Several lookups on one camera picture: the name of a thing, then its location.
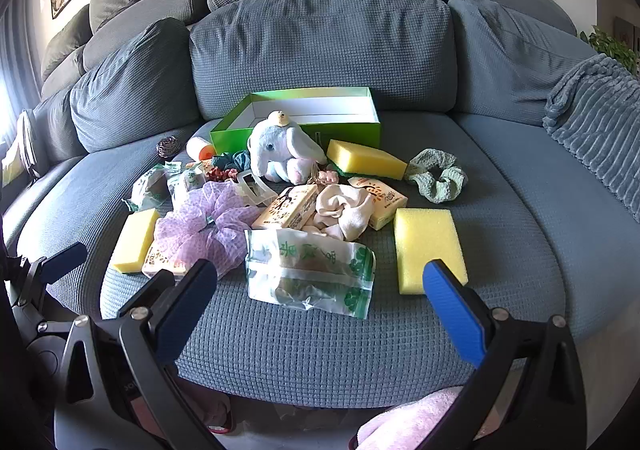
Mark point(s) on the red floral scrunchie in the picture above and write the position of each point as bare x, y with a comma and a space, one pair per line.
222, 174

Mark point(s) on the teal scrunchie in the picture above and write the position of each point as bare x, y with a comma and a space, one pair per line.
232, 159

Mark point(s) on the grey sofa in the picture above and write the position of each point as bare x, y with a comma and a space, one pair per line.
320, 44

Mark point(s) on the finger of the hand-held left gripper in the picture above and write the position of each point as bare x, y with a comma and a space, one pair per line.
64, 261
47, 330

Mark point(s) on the yellow sponge with green scrub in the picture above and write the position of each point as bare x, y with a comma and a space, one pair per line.
362, 157

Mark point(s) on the white plastic hair clip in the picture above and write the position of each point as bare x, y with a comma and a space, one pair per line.
255, 190

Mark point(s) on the clear flower hair clip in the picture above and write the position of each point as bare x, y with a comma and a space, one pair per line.
327, 176

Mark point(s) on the purple mesh bath pouf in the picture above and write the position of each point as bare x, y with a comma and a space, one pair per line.
200, 225

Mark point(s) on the beige tissue pack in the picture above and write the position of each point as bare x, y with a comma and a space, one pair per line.
285, 207
160, 262
382, 202

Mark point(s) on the green cardboard box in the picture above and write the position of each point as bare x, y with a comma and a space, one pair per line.
345, 124

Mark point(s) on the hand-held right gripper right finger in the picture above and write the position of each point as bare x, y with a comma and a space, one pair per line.
450, 312

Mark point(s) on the orange foam hair roller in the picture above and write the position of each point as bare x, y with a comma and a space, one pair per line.
200, 148

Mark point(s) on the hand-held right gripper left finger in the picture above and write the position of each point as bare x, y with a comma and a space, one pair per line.
192, 292

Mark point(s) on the steel wool scourer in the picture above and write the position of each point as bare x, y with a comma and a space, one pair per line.
167, 147

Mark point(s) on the green printed plastic bag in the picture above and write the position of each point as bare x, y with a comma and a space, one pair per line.
147, 190
187, 182
305, 275

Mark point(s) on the light green scrunchie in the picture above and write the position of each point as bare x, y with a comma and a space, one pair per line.
440, 177

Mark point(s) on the green potted plant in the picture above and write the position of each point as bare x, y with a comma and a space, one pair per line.
607, 47

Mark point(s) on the white cloth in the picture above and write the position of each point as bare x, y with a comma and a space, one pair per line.
345, 210
22, 139

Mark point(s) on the striped grey pillow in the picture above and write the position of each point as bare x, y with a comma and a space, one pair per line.
595, 124

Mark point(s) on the pale blue plush elephant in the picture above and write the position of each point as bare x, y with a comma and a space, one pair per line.
280, 149

